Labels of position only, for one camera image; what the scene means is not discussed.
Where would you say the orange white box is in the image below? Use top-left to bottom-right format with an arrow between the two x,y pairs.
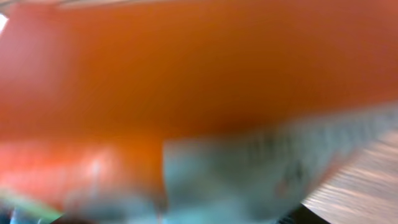
1,1 -> 397,223

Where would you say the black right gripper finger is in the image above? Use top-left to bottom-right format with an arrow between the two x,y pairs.
276,204 -> 330,224

